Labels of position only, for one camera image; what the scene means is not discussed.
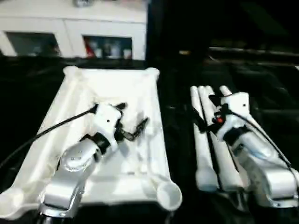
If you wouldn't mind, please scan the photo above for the white plastic table top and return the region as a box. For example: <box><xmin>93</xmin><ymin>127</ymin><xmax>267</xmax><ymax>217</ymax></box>
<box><xmin>0</xmin><ymin>65</ymin><xmax>183</xmax><ymax>221</ymax></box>

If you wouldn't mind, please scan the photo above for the red bottle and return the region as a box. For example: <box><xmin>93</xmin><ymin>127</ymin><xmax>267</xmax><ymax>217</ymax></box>
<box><xmin>85</xmin><ymin>39</ymin><xmax>93</xmax><ymax>57</ymax></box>

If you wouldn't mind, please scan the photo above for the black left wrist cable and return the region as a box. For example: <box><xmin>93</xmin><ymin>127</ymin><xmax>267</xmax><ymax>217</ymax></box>
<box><xmin>0</xmin><ymin>106</ymin><xmax>98</xmax><ymax>168</ymax></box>

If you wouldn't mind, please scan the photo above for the black table mat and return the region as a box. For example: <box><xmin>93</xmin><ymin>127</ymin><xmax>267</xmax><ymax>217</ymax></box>
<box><xmin>0</xmin><ymin>55</ymin><xmax>299</xmax><ymax>224</ymax></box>

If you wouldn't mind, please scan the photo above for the white glass-door cabinet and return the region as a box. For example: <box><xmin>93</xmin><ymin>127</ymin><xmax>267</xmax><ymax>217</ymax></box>
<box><xmin>0</xmin><ymin>0</ymin><xmax>148</xmax><ymax>60</ymax></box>

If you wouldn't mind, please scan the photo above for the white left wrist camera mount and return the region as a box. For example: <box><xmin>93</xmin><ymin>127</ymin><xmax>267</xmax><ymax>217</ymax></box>
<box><xmin>92</xmin><ymin>102</ymin><xmax>123</xmax><ymax>152</ymax></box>

